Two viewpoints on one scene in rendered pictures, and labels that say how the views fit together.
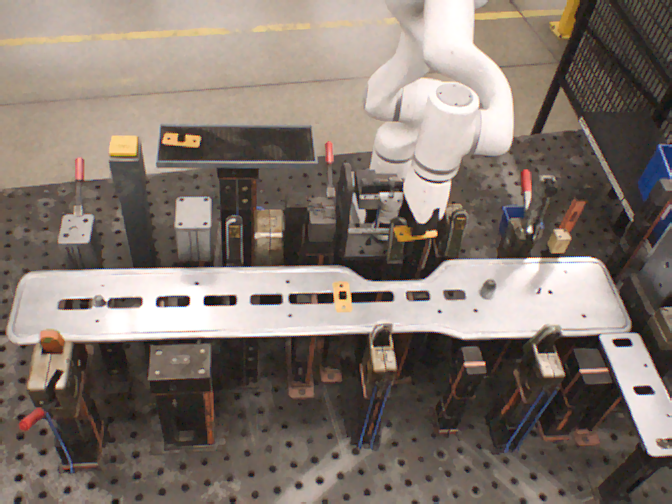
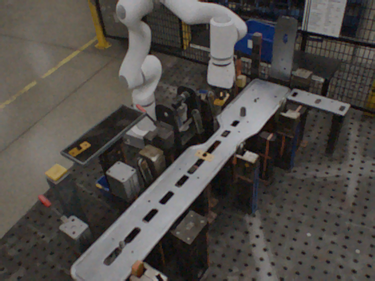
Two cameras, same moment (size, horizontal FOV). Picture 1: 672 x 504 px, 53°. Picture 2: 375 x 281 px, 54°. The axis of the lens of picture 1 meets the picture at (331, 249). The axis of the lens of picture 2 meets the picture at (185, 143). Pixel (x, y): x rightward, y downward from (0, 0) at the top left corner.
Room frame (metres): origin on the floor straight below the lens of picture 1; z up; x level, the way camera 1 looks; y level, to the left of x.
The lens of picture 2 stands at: (0.08, 0.74, 2.11)
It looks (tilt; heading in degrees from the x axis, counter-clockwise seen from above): 42 degrees down; 321
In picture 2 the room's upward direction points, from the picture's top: 6 degrees counter-clockwise
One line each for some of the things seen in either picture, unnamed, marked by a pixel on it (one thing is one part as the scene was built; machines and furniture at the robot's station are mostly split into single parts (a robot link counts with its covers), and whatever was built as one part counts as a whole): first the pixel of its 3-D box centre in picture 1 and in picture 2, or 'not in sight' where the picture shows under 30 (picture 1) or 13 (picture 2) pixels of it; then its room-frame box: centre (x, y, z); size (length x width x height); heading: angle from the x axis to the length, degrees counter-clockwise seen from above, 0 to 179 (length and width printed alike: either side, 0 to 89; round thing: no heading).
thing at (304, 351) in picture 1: (302, 337); (196, 191); (0.91, 0.04, 0.84); 0.17 x 0.06 x 0.29; 12
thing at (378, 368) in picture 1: (371, 392); (246, 182); (0.77, -0.14, 0.87); 0.12 x 0.09 x 0.35; 12
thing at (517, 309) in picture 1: (333, 301); (203, 160); (0.91, -0.02, 1.00); 1.38 x 0.22 x 0.02; 102
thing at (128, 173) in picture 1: (136, 215); (73, 211); (1.15, 0.51, 0.92); 0.08 x 0.08 x 0.44; 12
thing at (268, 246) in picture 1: (267, 274); (157, 182); (1.05, 0.15, 0.89); 0.13 x 0.11 x 0.38; 12
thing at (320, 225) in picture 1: (316, 261); (167, 162); (1.11, 0.03, 0.89); 0.13 x 0.11 x 0.38; 12
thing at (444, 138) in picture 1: (448, 126); (222, 35); (0.94, -0.17, 1.51); 0.09 x 0.08 x 0.13; 93
